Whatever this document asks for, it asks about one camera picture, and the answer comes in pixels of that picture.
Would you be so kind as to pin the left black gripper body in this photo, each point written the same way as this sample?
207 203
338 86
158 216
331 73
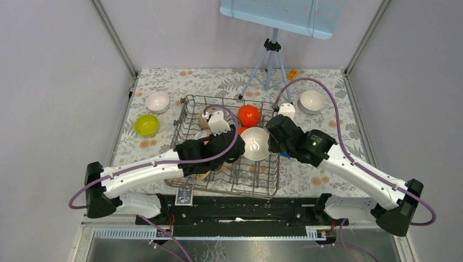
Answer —
218 164

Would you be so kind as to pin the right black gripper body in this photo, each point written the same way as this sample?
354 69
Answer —
275 147

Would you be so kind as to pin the white ribbed bowl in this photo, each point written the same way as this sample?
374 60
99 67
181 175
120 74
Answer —
312 102
256 143

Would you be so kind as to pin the grey wire dish rack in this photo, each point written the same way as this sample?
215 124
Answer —
258 179

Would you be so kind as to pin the yellow-green bowl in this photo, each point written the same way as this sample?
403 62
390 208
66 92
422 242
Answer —
147 125

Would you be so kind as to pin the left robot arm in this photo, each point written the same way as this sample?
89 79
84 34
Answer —
110 189

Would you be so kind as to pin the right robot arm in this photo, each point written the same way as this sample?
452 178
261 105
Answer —
391 202

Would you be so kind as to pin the pink patterned bowl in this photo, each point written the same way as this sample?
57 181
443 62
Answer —
203 134

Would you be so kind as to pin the far beige patterned bowl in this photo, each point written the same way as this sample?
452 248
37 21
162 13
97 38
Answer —
202 121

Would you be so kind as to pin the beige patterned bowl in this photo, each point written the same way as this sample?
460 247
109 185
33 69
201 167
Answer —
200 177
202 121

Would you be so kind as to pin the near beige patterned bowl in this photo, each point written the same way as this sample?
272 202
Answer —
200 177

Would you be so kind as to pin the far orange bowl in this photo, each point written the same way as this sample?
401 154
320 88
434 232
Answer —
249 116

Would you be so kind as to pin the orange bowl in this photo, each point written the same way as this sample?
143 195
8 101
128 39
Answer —
249 116
241 130

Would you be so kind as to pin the near orange bowl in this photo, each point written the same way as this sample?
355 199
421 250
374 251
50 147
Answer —
241 130

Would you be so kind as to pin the blue playing card box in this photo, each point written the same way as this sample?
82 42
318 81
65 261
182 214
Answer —
184 197

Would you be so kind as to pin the floral tablecloth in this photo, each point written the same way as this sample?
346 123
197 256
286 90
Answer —
296 179

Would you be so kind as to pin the orange toy block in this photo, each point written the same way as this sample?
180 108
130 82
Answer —
292 74

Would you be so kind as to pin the light blue tripod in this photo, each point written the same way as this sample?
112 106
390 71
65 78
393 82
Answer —
271 51

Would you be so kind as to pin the light blue board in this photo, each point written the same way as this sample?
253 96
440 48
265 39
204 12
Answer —
313 18

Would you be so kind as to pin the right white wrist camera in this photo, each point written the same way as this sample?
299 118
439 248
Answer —
285 109

